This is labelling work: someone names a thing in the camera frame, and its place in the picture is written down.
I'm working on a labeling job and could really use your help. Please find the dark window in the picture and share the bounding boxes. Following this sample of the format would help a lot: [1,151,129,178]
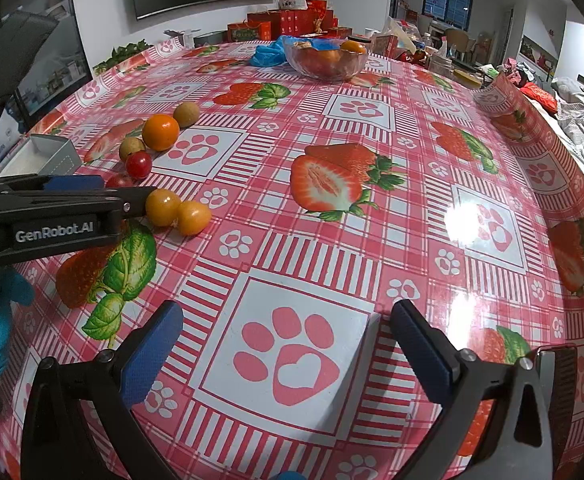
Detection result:
[422,0,475,30]

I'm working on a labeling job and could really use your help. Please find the green leafy vegetables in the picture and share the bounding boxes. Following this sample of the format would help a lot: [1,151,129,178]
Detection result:
[94,39,150,73]

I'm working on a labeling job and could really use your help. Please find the strawberry print tablecloth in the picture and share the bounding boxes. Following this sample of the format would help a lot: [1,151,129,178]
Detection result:
[0,37,584,480]

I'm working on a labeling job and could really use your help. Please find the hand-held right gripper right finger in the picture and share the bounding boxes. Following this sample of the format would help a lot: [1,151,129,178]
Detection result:
[391,299,553,480]

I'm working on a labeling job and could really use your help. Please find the glass door cabinet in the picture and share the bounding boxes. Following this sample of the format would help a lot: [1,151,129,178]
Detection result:
[2,0,95,131]

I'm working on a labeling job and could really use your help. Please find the red cloth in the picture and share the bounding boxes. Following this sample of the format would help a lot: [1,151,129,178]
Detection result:
[519,82,558,113]

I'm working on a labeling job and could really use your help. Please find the brown longan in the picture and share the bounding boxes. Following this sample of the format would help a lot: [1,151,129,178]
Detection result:
[118,136,147,162]
[174,101,201,128]

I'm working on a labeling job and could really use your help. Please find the white shallow box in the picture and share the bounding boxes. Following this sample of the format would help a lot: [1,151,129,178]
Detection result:
[0,135,77,178]

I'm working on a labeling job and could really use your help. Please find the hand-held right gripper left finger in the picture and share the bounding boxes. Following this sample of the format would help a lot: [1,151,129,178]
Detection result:
[20,300,185,480]

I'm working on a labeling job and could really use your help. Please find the tan chair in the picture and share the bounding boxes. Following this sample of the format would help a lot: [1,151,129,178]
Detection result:
[444,27,478,58]

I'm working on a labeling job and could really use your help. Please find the yellow cherry tomato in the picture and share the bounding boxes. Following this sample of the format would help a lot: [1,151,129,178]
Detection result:
[177,201,213,236]
[145,189,183,227]

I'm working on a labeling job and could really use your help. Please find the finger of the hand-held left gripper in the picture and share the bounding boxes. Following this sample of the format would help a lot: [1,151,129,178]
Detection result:
[0,173,106,193]
[0,186,159,222]

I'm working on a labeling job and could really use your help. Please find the black smartphone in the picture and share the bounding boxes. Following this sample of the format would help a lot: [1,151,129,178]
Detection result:
[536,345,579,466]

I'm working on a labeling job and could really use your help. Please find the blue plastic bag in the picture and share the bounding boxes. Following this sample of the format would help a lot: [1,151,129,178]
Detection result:
[249,36,293,67]

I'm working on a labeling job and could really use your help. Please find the glass bowl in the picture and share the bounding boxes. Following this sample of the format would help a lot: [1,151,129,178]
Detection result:
[284,40,369,82]

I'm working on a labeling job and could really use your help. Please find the stack of red gift boxes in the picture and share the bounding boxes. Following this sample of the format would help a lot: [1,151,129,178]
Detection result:
[227,0,353,43]

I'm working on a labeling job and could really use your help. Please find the small white carton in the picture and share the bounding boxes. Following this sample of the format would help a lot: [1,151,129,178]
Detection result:
[164,30,196,50]

